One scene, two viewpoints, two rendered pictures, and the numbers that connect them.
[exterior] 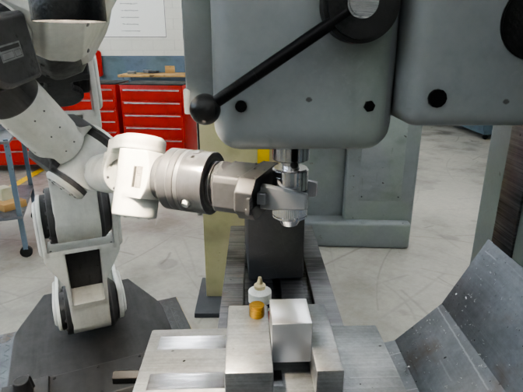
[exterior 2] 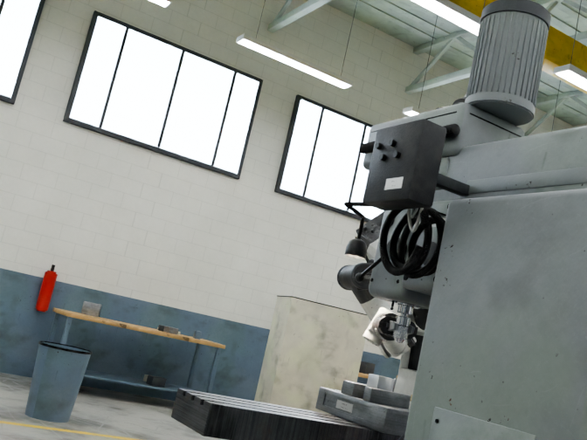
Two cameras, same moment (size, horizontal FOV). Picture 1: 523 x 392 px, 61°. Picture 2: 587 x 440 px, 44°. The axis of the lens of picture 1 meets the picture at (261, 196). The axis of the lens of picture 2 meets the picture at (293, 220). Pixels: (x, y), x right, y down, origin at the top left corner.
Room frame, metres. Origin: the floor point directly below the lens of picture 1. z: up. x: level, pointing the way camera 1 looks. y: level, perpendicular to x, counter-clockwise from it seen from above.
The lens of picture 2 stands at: (-0.82, -1.84, 1.13)
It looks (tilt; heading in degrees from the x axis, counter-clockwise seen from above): 9 degrees up; 63
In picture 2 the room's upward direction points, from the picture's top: 13 degrees clockwise
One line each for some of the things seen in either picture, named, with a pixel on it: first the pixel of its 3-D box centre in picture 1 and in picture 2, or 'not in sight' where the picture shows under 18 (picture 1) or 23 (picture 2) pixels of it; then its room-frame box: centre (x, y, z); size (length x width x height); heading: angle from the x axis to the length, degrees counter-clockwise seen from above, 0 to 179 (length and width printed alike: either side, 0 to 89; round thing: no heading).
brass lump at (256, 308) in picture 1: (257, 309); not in sight; (0.57, 0.01, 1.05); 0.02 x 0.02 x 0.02
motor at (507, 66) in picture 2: not in sight; (507, 63); (0.56, -0.29, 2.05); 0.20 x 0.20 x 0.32
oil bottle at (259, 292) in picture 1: (259, 304); not in sight; (0.68, 0.00, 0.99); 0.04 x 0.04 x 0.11
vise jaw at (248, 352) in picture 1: (248, 347); (367, 391); (0.52, 0.02, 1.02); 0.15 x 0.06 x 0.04; 2
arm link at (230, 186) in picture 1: (226, 186); (392, 327); (0.59, 0.05, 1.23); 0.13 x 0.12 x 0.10; 161
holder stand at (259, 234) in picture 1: (271, 218); not in sight; (0.98, -0.02, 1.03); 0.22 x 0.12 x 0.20; 4
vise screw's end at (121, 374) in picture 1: (128, 376); not in sight; (0.51, 0.19, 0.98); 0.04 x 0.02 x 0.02; 92
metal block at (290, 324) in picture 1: (289, 329); (379, 386); (0.52, -0.04, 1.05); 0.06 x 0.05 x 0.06; 2
